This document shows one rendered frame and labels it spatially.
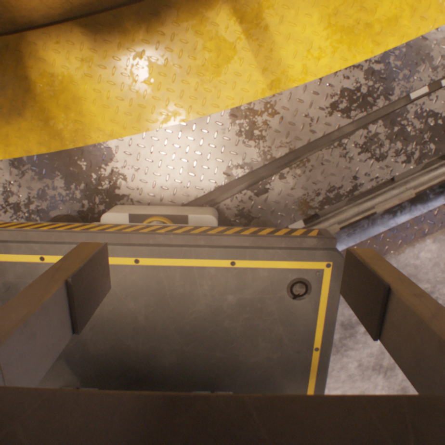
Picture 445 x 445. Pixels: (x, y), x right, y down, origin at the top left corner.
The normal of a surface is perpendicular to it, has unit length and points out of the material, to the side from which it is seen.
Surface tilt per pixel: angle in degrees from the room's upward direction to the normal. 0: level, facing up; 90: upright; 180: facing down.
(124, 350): 0
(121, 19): 0
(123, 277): 0
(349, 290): 90
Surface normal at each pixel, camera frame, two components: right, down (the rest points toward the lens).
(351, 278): -1.00, -0.02
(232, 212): 0.00, 0.29
